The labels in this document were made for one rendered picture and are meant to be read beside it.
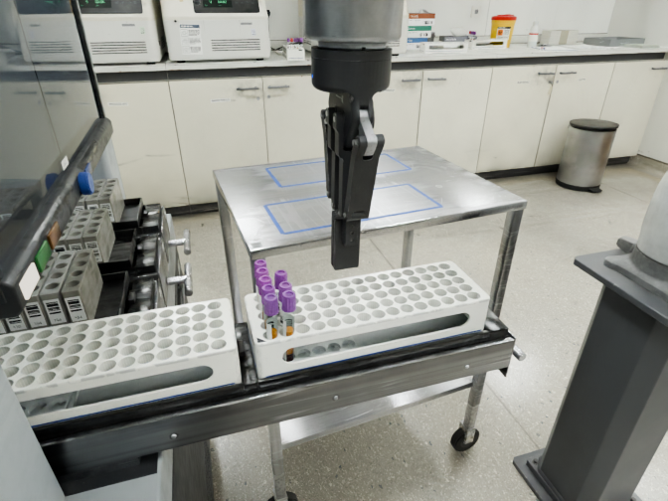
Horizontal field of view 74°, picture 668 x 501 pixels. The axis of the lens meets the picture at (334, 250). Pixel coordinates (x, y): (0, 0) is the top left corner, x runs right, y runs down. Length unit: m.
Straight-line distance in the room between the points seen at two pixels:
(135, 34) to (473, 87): 2.07
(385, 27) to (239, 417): 0.42
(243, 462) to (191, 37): 2.11
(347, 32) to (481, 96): 2.97
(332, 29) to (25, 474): 0.46
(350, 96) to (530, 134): 3.30
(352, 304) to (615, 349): 0.72
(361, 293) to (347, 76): 0.27
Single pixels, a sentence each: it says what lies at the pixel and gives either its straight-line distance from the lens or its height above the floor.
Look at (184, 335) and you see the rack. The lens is 0.53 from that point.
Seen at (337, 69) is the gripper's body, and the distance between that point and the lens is 0.42.
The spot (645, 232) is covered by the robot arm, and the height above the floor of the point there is 0.80.
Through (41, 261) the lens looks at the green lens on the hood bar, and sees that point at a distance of 0.49.
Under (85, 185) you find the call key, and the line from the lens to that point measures 0.66.
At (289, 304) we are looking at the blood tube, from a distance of 0.47.
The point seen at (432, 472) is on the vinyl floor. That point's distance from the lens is 1.47.
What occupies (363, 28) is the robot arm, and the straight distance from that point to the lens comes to 0.41.
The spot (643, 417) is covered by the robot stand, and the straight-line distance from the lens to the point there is 1.22.
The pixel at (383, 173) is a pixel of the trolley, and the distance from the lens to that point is 1.12.
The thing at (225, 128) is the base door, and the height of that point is 0.54.
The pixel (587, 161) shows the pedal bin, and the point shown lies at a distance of 3.62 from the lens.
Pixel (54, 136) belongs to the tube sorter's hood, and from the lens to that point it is 0.66.
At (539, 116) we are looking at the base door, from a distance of 3.69.
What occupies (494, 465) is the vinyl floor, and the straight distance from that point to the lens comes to 1.52.
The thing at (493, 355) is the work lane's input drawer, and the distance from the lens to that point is 0.63.
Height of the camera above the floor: 1.19
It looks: 29 degrees down
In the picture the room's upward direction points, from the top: straight up
